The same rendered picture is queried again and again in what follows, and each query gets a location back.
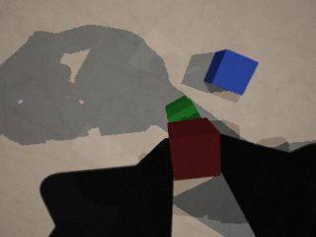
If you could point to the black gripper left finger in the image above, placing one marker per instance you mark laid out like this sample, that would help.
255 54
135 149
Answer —
144 190

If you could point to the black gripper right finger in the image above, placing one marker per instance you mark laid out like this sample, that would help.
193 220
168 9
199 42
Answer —
276 190

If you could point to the blue cube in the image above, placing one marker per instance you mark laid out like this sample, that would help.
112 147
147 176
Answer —
230 71

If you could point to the dark red block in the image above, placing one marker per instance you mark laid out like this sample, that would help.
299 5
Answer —
195 148

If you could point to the green block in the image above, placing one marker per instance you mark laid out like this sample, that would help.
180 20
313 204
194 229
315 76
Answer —
183 111
175 103

